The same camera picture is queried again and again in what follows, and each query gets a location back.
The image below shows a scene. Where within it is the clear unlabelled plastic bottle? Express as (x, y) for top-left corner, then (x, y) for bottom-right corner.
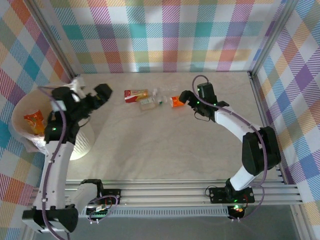
(158, 84), (180, 95)

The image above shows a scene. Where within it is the clear plastic bin liner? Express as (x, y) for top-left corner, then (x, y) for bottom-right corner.
(8, 76), (87, 154)

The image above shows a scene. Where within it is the grey slotted cable duct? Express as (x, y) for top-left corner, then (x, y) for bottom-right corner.
(39, 208), (230, 219)

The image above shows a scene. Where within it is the aluminium frame post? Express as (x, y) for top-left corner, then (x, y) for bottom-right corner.
(29, 0), (80, 89)
(248, 0), (300, 79)

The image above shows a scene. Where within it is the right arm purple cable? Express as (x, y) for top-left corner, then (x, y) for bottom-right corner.
(191, 74), (269, 222)

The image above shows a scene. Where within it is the orange juice bottle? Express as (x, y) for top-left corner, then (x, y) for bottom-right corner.
(23, 109), (46, 136)

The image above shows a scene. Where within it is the white waste bin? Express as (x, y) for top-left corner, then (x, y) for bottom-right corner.
(11, 83), (96, 161)

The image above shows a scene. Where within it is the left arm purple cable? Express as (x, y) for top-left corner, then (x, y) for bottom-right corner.
(37, 86), (120, 240)

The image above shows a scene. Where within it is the aluminium table side rail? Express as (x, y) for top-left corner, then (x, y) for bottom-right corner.
(249, 72), (288, 185)

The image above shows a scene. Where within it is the crushed orange can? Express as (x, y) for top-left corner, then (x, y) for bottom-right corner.
(170, 96), (188, 109)

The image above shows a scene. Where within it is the red gold drink carton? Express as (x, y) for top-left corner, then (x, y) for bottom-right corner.
(124, 89), (149, 104)

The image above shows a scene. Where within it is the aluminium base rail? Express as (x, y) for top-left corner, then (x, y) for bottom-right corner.
(27, 178), (304, 209)

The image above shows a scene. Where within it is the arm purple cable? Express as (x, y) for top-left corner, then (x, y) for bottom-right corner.
(191, 74), (269, 222)
(37, 86), (120, 240)

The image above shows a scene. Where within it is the clear bottle white green label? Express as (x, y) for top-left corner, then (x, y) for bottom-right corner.
(139, 96), (168, 111)

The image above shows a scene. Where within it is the green circuit board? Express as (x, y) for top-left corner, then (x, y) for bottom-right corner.
(85, 204), (112, 225)

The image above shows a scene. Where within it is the black controller board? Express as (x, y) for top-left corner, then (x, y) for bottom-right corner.
(227, 204), (248, 223)

